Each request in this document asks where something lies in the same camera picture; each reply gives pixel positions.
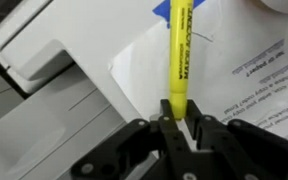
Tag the blue tape piece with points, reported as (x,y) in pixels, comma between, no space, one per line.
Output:
(163,9)

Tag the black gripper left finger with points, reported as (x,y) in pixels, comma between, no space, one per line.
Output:
(119,155)

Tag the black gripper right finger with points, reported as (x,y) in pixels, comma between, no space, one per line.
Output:
(246,152)

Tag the front white printer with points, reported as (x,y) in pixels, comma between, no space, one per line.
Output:
(67,47)

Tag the yellow highlighter marker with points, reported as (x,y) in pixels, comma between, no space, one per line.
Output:
(180,47)

